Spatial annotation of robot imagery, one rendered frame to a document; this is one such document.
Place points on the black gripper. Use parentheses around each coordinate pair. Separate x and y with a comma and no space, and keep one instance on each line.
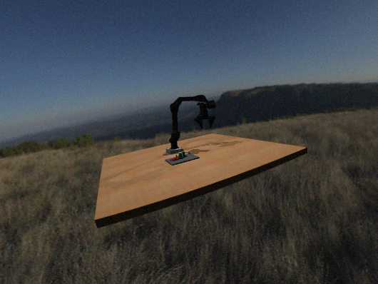
(211,119)

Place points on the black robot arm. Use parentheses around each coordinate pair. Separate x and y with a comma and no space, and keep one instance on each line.
(175,135)

